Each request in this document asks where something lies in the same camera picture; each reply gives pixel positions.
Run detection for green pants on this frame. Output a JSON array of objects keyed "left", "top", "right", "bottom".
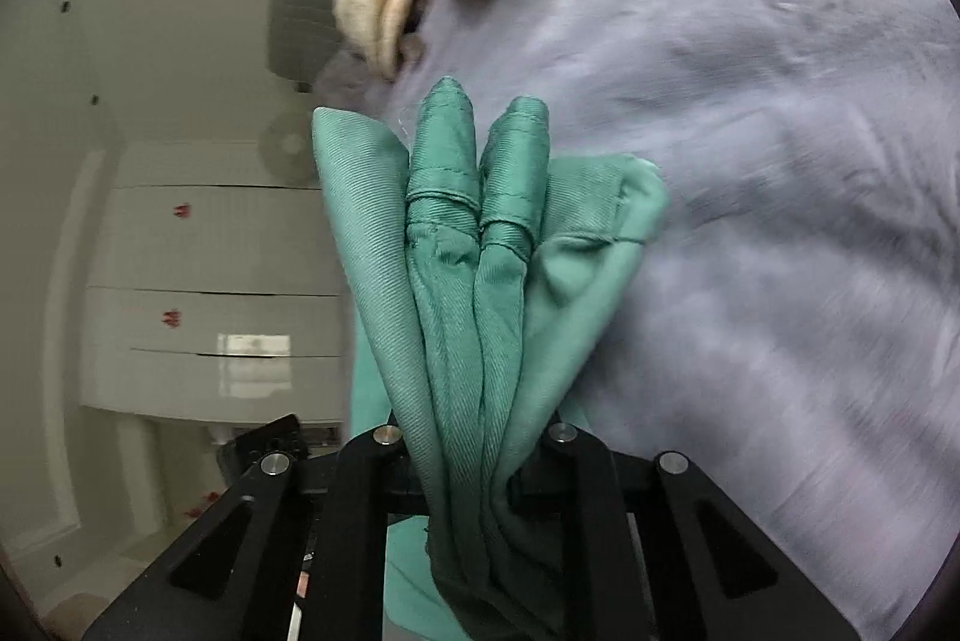
[{"left": 311, "top": 75, "right": 672, "bottom": 641}]

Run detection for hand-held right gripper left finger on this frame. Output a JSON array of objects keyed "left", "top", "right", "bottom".
[{"left": 82, "top": 420, "right": 422, "bottom": 641}]

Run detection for lavender blanket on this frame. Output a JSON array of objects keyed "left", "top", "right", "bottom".
[{"left": 311, "top": 0, "right": 960, "bottom": 641}]

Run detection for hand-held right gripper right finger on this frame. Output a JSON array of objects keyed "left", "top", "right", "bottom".
[{"left": 508, "top": 420, "right": 863, "bottom": 641}]

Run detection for white dresser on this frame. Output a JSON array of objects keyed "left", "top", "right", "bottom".
[{"left": 79, "top": 140, "right": 355, "bottom": 426}]

